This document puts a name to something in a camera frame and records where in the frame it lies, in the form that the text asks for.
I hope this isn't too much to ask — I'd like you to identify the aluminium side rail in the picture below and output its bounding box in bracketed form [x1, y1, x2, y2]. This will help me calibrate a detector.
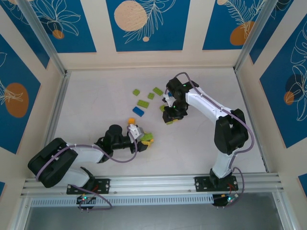
[35, 70, 71, 178]
[234, 68, 271, 173]

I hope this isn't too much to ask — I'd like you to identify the long aluminium mounting rail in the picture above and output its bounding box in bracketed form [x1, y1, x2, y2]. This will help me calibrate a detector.
[20, 172, 285, 197]

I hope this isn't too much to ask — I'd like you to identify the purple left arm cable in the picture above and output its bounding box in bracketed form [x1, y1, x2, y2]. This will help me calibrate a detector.
[35, 138, 139, 212]

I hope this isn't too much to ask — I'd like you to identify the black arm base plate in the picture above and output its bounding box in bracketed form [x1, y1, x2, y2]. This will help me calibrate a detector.
[194, 175, 239, 192]
[66, 178, 111, 195]

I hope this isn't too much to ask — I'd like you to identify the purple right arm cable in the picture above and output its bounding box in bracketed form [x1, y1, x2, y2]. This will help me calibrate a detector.
[165, 72, 254, 199]

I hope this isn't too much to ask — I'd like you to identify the grey metal sheet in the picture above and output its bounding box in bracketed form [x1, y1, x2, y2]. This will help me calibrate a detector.
[23, 191, 287, 230]

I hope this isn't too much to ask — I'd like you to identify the aluminium frame bar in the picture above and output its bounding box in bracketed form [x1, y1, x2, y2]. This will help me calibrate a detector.
[272, 191, 297, 230]
[8, 195, 33, 230]

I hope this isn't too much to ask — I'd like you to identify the aluminium frame post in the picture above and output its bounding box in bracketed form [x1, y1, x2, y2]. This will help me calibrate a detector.
[234, 0, 283, 74]
[14, 0, 71, 77]

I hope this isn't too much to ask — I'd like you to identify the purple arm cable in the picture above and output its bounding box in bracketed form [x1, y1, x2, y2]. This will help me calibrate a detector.
[165, 72, 254, 199]
[35, 138, 139, 212]

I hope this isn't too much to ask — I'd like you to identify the grey slotted cable duct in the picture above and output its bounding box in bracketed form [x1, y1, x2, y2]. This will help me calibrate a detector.
[30, 194, 214, 207]

